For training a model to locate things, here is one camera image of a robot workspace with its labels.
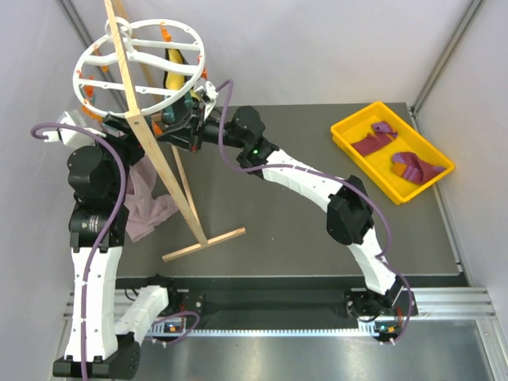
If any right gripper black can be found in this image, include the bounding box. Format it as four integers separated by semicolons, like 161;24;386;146
157;104;247;156

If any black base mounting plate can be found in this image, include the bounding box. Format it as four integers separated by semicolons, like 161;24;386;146
118;275;420;319

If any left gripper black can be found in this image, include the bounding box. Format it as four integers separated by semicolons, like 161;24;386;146
87;114;155;202

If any white round clip hanger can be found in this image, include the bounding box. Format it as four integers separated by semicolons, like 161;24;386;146
72;16;207;117

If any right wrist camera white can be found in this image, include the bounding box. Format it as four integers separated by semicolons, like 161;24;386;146
194;80;218;119

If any purple sock piece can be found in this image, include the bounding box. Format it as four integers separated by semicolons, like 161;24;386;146
371;121;398;139

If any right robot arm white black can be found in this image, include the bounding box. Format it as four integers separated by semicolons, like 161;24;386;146
153;103;404;314

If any maroon sock flat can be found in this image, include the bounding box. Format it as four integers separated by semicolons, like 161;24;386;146
352;133;394;156

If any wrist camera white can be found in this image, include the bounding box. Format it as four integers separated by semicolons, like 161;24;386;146
194;80;218;119
39;110;108;148

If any grey slotted cable duct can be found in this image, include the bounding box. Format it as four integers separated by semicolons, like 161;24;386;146
147;319;396;339

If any maroon orange striped sock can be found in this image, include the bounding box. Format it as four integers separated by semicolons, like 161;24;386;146
391;152;446;185

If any yellow plastic tray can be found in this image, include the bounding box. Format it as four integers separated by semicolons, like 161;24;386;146
330;102;455;205

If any wooden hanger stand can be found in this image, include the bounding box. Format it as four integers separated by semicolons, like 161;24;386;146
103;0;247;263

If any pink sock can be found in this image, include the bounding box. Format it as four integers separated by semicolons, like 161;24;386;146
125;156;179;242

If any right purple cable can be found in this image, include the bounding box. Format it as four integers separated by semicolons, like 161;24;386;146
217;79;416;345

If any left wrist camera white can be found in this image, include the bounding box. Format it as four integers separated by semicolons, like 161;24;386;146
39;110;108;148

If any black yellow sock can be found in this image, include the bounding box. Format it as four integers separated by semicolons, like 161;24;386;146
161;47;199;104

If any purple cable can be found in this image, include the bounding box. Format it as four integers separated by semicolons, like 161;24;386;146
217;79;416;345
30;122;199;380

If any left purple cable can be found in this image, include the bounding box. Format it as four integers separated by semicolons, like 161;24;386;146
30;122;199;380

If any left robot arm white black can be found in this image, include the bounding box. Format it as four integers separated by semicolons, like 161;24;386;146
52;115;180;380

